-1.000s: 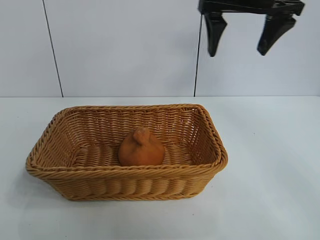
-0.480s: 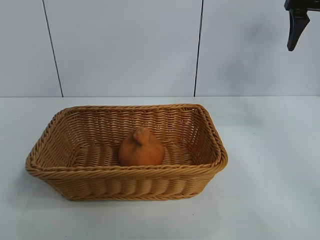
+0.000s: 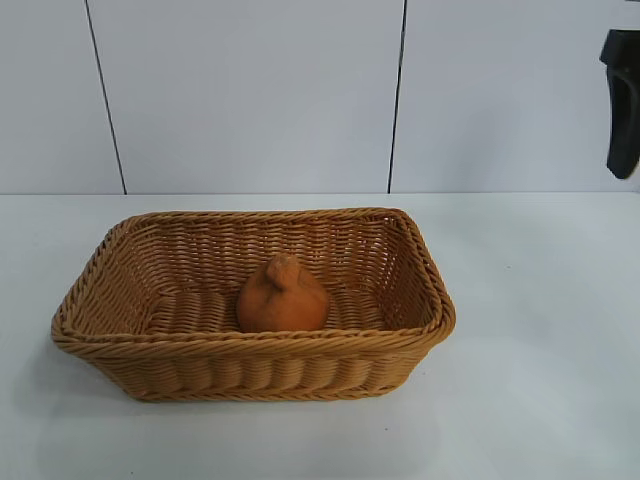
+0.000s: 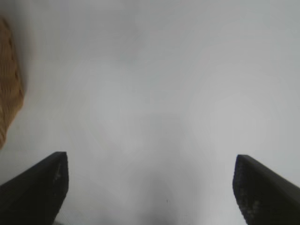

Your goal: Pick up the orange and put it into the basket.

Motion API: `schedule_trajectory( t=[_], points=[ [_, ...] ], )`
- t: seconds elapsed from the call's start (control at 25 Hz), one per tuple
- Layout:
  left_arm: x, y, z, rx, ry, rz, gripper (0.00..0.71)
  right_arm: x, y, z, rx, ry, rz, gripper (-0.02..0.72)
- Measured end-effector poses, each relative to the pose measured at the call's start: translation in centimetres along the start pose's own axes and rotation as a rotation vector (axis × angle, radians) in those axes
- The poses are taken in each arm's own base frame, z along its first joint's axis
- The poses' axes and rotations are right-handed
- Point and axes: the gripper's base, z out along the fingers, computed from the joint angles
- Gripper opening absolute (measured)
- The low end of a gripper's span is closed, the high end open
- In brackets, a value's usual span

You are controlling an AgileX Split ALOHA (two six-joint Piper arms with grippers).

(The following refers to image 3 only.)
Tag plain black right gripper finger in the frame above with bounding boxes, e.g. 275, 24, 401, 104
598, 28, 640, 180

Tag tan woven wicker basket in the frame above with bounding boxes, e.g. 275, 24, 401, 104
49, 207, 458, 404

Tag orange round bread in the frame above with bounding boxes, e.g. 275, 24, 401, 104
235, 253, 331, 334

